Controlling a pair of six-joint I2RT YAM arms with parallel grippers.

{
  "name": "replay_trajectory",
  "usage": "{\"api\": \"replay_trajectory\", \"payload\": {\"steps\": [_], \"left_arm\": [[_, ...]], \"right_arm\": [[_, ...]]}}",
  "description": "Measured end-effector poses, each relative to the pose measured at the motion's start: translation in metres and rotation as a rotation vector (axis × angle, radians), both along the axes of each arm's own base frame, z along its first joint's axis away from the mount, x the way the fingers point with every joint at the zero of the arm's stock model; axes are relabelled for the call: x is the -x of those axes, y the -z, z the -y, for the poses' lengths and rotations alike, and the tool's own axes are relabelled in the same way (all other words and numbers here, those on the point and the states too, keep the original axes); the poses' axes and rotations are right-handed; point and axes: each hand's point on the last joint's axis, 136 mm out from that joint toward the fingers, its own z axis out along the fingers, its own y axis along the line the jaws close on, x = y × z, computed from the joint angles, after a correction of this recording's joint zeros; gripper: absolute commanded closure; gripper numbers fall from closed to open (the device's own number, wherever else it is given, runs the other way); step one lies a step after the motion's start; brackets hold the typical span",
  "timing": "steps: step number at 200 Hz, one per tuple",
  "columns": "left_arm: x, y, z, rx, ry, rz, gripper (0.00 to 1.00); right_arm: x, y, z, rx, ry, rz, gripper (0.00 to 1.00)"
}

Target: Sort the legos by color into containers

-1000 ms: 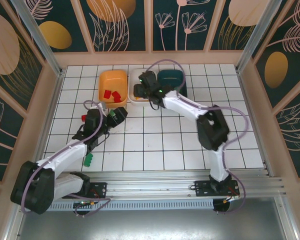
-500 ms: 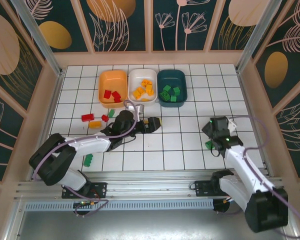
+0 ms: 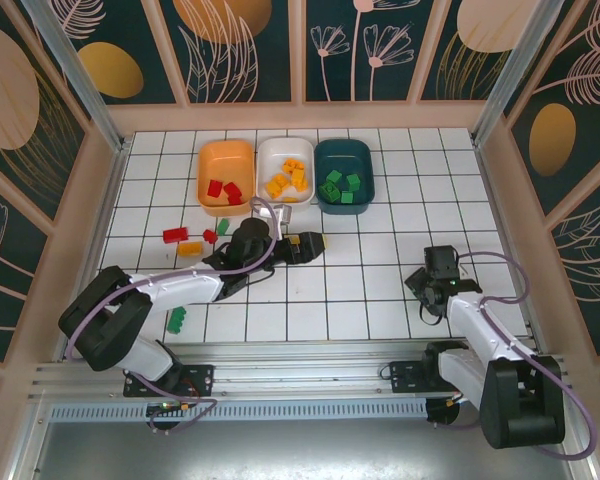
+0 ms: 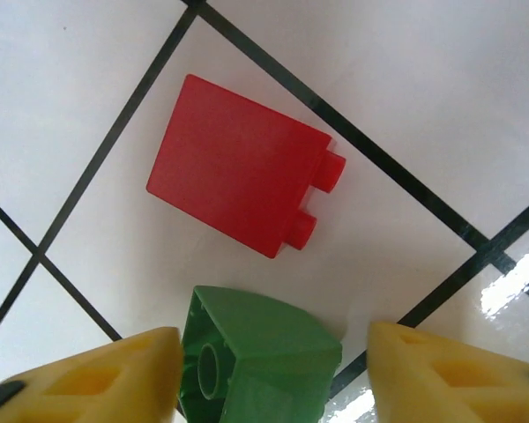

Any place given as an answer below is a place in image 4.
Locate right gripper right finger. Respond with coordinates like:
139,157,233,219
367,320,529,423

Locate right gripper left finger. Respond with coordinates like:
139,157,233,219
0,326,184,423

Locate green lego brick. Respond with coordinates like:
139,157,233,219
178,285,344,423

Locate red lego brick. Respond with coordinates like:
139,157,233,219
145,73,347,261

